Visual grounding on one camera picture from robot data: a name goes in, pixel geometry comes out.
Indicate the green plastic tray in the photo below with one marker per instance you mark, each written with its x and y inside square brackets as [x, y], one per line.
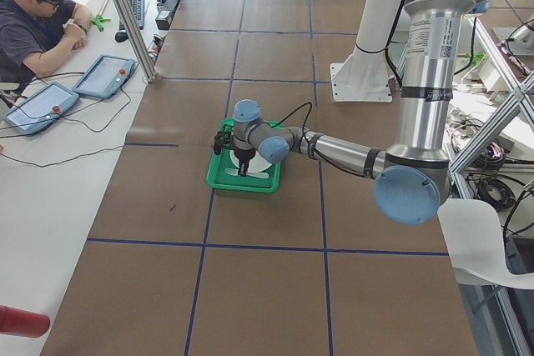
[217, 178]

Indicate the pale green plastic fork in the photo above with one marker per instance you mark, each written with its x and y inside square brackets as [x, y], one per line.
[235, 172]

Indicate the blue teach pendant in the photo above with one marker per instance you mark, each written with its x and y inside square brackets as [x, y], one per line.
[105, 76]
[39, 111]

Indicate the near blue teach pendant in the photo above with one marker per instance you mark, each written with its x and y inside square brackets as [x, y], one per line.
[39, 111]

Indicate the white round plate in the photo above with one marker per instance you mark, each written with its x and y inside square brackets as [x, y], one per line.
[256, 164]

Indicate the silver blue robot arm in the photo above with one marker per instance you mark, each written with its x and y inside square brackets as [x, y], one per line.
[411, 179]

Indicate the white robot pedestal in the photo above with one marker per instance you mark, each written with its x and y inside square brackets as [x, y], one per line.
[363, 76]

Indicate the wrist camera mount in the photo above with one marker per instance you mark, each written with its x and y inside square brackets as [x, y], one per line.
[222, 140]

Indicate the seated man in blue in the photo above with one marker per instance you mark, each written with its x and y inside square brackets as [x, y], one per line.
[38, 36]

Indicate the green clamp tool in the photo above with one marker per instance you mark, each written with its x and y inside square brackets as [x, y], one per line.
[98, 21]

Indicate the red cylinder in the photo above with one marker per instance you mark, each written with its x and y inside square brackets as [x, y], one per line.
[18, 322]

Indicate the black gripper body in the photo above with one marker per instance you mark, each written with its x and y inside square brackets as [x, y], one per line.
[242, 153]

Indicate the aluminium frame post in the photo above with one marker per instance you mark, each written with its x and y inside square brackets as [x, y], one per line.
[136, 40]

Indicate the black computer mouse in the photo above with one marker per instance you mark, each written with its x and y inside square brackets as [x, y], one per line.
[121, 36]

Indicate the far blue teach pendant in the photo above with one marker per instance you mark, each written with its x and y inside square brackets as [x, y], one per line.
[105, 76]

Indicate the black keyboard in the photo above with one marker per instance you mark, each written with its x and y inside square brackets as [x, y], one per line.
[138, 9]

